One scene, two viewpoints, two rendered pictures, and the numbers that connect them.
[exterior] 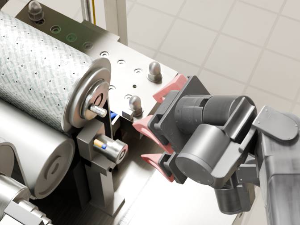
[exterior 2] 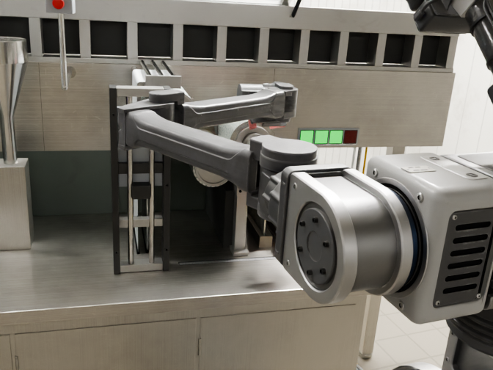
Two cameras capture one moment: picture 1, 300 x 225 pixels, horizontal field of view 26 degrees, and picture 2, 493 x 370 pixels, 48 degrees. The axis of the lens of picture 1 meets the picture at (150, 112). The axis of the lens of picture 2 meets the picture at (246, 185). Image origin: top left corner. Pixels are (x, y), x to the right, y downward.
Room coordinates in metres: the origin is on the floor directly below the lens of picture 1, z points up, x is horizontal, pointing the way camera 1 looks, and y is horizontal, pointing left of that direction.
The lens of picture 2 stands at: (-0.61, -1.02, 1.70)
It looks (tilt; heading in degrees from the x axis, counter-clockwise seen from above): 19 degrees down; 43
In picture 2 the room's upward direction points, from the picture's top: 4 degrees clockwise
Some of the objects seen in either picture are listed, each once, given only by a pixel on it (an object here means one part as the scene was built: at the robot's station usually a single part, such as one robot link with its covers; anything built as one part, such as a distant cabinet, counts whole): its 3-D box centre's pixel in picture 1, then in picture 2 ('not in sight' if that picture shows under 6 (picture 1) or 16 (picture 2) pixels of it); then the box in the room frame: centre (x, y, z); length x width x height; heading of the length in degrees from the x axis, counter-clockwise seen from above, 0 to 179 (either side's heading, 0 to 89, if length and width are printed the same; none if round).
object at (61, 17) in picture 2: not in sight; (62, 51); (0.15, 0.43, 1.51); 0.02 x 0.02 x 0.20
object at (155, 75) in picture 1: (154, 69); not in sight; (0.79, -0.01, 1.05); 0.04 x 0.04 x 0.04
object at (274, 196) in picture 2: not in sight; (301, 205); (-0.10, -0.63, 1.45); 0.09 x 0.08 x 0.12; 155
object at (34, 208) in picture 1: (33, 217); not in sight; (0.34, 0.17, 1.33); 0.06 x 0.03 x 0.03; 58
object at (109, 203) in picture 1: (104, 172); (241, 208); (0.55, 0.09, 1.05); 0.06 x 0.05 x 0.31; 58
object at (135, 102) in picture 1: (135, 103); not in sight; (0.71, 0.03, 1.05); 0.04 x 0.04 x 0.04
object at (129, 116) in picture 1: (127, 113); not in sight; (0.69, 0.05, 1.04); 0.02 x 0.01 x 0.02; 58
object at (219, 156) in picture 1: (236, 151); (264, 99); (0.39, -0.11, 1.45); 0.12 x 0.12 x 0.09; 57
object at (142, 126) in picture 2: not in sight; (212, 147); (-0.02, -0.38, 1.45); 0.45 x 0.14 x 0.10; 90
